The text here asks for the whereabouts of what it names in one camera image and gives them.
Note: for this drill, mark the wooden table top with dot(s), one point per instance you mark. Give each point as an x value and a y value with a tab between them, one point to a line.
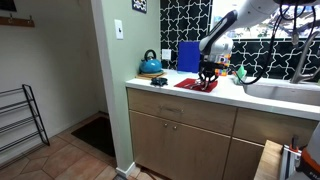
268	161

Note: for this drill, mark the round metal cabinet knob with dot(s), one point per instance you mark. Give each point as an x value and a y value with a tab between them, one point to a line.
175	127
165	125

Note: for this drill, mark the red towel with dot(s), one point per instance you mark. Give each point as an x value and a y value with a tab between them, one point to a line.
181	84

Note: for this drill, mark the blue cutting board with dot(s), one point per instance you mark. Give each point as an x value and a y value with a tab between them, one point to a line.
188	56

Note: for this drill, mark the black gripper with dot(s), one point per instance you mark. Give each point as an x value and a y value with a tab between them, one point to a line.
209	70

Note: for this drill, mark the small black dish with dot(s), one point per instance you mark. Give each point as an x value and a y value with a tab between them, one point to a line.
159	81

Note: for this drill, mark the steel faucet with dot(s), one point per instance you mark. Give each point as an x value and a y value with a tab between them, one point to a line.
301	63

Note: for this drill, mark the wooden trivet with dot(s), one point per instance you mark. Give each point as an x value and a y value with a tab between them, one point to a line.
143	76

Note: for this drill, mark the white light switch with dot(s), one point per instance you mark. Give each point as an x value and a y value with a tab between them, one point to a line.
118	29

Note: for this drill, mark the aluminium frame profile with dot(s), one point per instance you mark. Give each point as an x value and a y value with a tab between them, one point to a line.
288	163

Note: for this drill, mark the black metal shoe rack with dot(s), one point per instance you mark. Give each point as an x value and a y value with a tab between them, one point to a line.
31	110

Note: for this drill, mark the wooden kitchen cabinet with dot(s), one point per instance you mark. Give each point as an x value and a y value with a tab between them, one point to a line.
186	143

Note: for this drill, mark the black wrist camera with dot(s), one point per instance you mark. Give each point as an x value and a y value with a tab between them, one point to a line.
207	63

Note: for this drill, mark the framed tile picture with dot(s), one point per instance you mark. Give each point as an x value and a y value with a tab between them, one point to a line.
139	5

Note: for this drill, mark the wooden coat hook rail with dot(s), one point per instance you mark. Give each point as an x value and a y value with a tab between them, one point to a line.
16	22

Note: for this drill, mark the dark floor mat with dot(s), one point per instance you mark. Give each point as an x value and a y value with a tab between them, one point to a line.
95	135

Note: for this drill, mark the white wall outlet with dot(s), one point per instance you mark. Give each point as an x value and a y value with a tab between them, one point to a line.
166	54

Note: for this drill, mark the dark picture frame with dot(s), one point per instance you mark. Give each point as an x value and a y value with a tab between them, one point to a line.
7	5

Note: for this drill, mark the colourful patterned board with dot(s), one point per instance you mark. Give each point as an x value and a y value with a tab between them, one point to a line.
224	65

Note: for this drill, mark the window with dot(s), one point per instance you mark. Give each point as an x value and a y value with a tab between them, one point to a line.
220	10

